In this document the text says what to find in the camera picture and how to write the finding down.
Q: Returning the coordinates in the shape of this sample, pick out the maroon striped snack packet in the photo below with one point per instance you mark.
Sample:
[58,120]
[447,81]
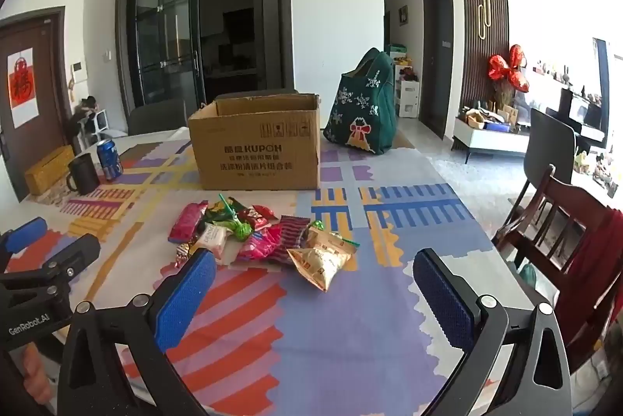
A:
[290,237]

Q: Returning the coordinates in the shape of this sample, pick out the magenta snack packet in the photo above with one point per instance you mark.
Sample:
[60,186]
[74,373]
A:
[255,246]

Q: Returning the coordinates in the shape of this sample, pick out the black television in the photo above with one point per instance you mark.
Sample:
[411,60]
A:
[581,109]

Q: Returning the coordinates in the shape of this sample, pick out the grey dining chair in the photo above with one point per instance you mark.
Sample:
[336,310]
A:
[155,116]
[550,143]
[253,94]

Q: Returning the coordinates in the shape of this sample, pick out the white shaggy rug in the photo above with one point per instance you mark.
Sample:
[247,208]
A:
[467,187]

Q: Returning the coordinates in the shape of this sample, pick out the yellow rectangular box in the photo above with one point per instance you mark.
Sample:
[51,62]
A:
[48,170]

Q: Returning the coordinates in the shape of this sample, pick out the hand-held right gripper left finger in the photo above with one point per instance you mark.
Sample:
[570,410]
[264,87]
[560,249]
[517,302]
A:
[187,294]

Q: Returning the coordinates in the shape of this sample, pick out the white snack packet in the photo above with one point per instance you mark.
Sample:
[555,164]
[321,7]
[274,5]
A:
[212,239]

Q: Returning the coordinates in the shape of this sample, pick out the blue soda can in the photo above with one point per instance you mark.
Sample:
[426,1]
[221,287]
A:
[109,159]

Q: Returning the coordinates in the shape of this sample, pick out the small wall picture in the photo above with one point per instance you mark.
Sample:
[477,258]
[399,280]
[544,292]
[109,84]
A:
[403,15]

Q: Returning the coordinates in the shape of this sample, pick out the red foil balloons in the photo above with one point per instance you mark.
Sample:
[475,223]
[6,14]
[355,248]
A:
[511,65]

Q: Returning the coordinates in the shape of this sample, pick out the white storage shelf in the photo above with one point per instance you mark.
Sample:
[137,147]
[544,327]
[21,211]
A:
[408,97]

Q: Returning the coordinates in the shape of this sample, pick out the cardboard box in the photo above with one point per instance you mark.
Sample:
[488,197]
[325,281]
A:
[253,148]

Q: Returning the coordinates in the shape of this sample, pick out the beige chips packet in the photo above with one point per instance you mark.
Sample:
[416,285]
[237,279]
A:
[333,240]
[316,267]

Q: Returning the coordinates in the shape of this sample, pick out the red and white door poster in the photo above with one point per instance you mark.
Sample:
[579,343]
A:
[23,87]

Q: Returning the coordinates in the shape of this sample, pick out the dark plush toy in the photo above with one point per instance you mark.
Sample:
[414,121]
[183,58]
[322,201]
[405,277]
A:
[85,109]

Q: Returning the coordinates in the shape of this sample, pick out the white stool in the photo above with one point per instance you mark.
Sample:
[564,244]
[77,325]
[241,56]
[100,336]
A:
[100,124]

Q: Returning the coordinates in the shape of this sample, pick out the gold candy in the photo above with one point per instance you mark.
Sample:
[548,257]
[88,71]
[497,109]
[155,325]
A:
[184,250]

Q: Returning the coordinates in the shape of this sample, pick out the brown entrance door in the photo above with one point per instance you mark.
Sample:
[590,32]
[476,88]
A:
[44,80]

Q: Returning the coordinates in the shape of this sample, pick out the green lollipop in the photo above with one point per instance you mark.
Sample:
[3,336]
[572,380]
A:
[241,228]

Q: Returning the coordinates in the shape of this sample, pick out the white low cabinet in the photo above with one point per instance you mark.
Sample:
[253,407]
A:
[486,143]

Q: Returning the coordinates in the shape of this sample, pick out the red candy packet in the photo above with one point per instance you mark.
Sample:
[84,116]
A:
[261,215]

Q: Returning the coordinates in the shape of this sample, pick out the colourful patterned table mat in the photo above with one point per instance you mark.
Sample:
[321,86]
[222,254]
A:
[340,348]

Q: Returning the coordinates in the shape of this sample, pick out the black sliding glass door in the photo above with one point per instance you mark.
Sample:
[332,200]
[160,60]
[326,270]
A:
[165,31]

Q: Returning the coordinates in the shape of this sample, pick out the pink snack packet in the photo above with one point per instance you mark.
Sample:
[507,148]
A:
[187,221]

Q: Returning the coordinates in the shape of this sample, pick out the light green candy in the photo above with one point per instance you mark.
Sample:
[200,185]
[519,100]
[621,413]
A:
[316,225]

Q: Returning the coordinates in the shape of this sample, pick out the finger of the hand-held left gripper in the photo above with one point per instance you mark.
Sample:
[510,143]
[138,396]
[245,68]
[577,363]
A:
[27,233]
[68,256]

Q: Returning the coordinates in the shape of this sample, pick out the black mug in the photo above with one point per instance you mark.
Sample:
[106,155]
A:
[83,175]

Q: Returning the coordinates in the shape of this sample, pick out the dark red garment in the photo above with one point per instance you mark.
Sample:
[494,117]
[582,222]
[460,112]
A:
[596,275]

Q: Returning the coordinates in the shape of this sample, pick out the gold wall ornament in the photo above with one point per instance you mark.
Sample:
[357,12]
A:
[483,16]

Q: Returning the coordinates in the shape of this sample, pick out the dark wooden chair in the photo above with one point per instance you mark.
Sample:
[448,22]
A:
[545,221]

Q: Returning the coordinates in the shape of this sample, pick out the person's left hand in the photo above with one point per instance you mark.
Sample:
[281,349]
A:
[36,372]

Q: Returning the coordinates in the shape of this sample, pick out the dark interior door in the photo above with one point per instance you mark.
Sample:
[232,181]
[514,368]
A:
[436,55]

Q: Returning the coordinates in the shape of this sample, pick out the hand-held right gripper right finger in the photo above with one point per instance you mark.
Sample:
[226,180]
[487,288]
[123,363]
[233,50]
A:
[445,299]

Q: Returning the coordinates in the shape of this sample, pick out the white intercom panel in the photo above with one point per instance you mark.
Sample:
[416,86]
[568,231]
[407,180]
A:
[79,72]

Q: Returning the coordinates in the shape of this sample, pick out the green snowflake tote bag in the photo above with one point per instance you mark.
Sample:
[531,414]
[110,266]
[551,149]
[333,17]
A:
[362,109]

